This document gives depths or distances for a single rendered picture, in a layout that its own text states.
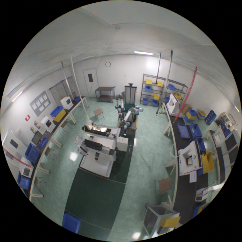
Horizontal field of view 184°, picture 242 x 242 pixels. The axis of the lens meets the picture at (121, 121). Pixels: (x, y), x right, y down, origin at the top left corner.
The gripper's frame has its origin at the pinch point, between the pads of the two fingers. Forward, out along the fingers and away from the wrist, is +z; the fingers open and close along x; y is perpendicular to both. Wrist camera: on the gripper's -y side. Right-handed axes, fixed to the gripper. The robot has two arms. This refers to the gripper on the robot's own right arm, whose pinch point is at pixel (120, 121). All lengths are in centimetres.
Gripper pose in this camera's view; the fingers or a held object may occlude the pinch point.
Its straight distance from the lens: 215.5
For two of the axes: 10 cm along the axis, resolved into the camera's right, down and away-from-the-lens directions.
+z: 1.2, 9.1, 3.9
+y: -3.3, -3.4, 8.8
